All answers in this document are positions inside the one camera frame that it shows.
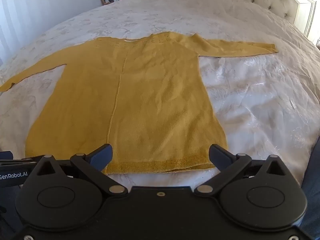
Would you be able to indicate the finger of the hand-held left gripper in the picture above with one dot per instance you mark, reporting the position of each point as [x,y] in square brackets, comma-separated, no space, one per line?
[30,161]

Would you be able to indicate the white floral bedspread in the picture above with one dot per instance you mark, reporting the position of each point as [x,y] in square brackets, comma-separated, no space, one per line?
[250,92]

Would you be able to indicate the mustard yellow knit sweater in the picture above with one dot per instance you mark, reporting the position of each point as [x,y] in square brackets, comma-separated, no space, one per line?
[150,92]

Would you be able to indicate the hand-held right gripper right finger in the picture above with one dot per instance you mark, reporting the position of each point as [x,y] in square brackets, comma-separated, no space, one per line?
[218,155]

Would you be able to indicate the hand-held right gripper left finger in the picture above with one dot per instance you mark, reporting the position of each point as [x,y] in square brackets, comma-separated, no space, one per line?
[103,155]

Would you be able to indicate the person's blue jeans leg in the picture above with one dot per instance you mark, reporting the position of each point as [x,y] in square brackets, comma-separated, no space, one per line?
[312,192]

